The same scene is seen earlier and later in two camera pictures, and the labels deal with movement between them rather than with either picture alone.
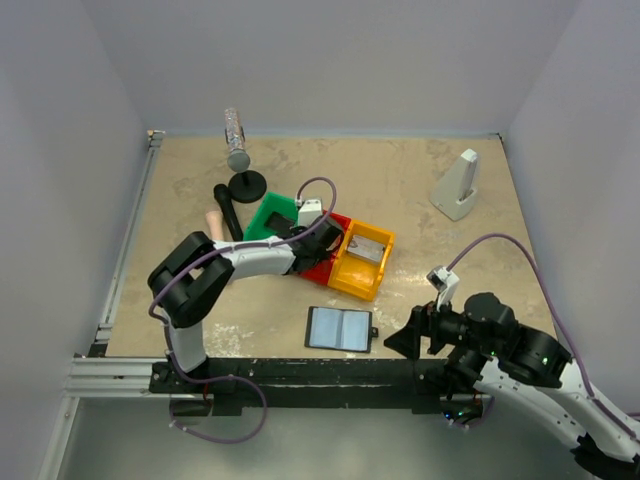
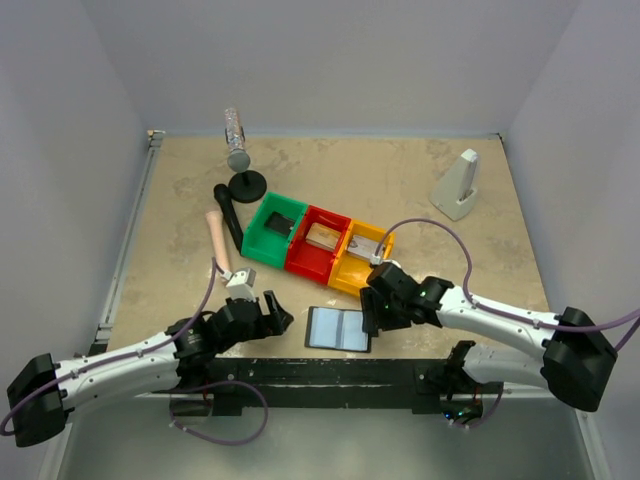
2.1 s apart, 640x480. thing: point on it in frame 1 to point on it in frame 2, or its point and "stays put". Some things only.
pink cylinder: [215, 224] stays put
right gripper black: [430, 329] to [370, 314]
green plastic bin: [282, 204] stays put
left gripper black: [291, 228] to [267, 320]
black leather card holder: [340, 329] stays put
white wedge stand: [455, 191] stays put
